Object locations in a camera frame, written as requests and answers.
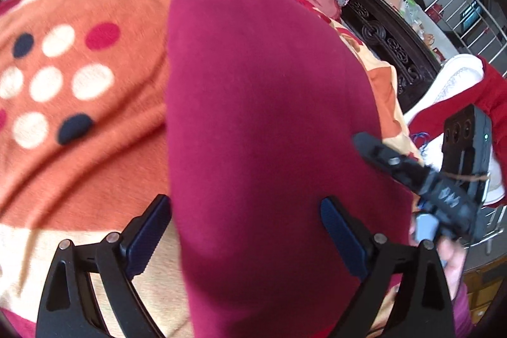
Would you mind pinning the white embroidered cloth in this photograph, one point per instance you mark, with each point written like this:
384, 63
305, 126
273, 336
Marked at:
451, 80

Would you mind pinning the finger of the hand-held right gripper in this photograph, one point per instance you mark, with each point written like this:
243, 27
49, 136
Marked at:
390, 160

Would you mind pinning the dark carved wooden headboard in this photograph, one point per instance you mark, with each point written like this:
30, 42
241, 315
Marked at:
388, 41

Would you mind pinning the person's right hand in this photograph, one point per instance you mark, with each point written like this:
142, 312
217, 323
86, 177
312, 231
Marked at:
451, 260

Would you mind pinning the person's right forearm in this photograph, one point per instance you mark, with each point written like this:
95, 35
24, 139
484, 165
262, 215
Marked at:
461, 314

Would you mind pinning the red orange printed blanket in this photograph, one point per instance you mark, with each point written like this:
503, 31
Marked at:
79, 163

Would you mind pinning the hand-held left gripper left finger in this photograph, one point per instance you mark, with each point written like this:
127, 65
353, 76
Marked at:
148, 239

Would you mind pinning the metal rail rack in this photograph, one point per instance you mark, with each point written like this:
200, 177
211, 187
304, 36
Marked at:
475, 17

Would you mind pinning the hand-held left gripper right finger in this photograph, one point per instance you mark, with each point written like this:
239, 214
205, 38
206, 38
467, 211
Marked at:
344, 235

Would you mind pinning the maroon long-sleeve shirt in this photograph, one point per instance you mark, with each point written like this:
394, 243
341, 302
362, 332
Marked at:
257, 104

